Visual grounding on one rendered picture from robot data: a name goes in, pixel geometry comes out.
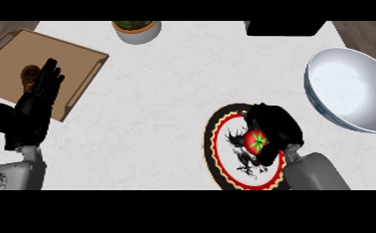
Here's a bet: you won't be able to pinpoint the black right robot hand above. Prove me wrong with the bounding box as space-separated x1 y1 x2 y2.
242 103 305 167

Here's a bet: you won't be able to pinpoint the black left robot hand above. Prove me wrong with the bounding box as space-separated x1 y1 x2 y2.
3 58 67 151

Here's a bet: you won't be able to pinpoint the red tomato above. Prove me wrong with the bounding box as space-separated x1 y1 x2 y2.
242 128 270 155

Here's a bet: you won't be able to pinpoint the decorated white plate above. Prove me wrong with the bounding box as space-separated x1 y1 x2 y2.
202 103 291 191

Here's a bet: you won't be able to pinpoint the white bowl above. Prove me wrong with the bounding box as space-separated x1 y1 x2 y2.
303 47 376 134

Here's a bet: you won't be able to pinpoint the brown round food item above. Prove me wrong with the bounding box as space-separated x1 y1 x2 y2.
19 64 43 94

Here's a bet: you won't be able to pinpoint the brown wooden tray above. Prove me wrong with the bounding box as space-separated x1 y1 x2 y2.
0 27 111 123

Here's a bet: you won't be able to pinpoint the black appliance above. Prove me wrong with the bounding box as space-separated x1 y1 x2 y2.
244 21 328 38

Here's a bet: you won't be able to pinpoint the white potted plant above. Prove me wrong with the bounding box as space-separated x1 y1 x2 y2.
111 21 164 46

